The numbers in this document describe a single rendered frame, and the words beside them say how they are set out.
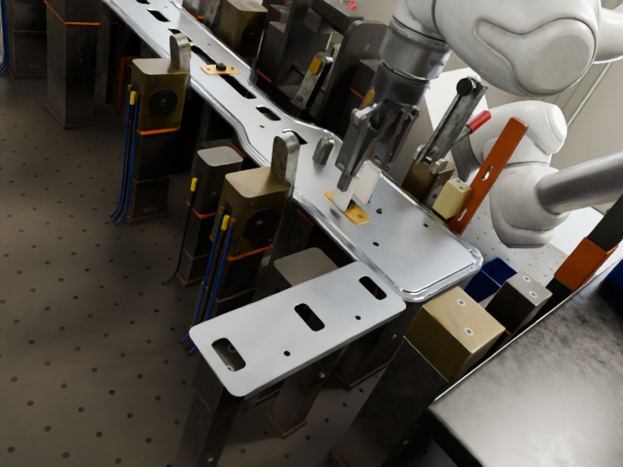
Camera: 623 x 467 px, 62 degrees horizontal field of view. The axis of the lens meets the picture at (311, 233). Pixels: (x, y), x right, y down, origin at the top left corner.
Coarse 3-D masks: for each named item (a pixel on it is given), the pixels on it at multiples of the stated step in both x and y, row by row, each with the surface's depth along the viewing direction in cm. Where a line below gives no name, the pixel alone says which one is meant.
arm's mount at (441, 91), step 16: (432, 80) 144; (448, 80) 150; (480, 80) 165; (432, 96) 143; (448, 96) 149; (432, 112) 142; (416, 128) 145; (432, 128) 142; (416, 144) 146; (400, 160) 152; (448, 160) 145; (400, 176) 153
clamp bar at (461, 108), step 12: (456, 84) 85; (468, 84) 83; (480, 84) 85; (456, 96) 88; (468, 96) 88; (480, 96) 86; (456, 108) 89; (468, 108) 87; (444, 120) 90; (456, 120) 89; (444, 132) 91; (456, 132) 89; (432, 144) 93; (444, 144) 90; (420, 156) 94; (444, 156) 92; (432, 168) 93
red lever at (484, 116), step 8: (480, 112) 96; (488, 112) 96; (472, 120) 95; (480, 120) 95; (488, 120) 97; (464, 128) 95; (472, 128) 95; (464, 136) 95; (456, 144) 95; (432, 152) 94; (432, 160) 93
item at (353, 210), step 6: (330, 192) 87; (330, 198) 85; (354, 204) 85; (348, 210) 84; (354, 210) 85; (360, 210) 85; (348, 216) 83; (354, 216) 83; (360, 216) 84; (366, 216) 84; (354, 222) 82; (360, 222) 82
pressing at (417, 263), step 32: (128, 0) 125; (160, 0) 131; (160, 32) 116; (192, 32) 121; (192, 64) 109; (224, 64) 114; (224, 96) 102; (256, 96) 106; (256, 128) 96; (288, 128) 100; (320, 128) 103; (256, 160) 89; (320, 192) 86; (384, 192) 92; (320, 224) 81; (352, 224) 82; (384, 224) 85; (416, 224) 88; (352, 256) 77; (384, 256) 78; (416, 256) 81; (448, 256) 83; (480, 256) 85; (416, 288) 75; (448, 288) 78
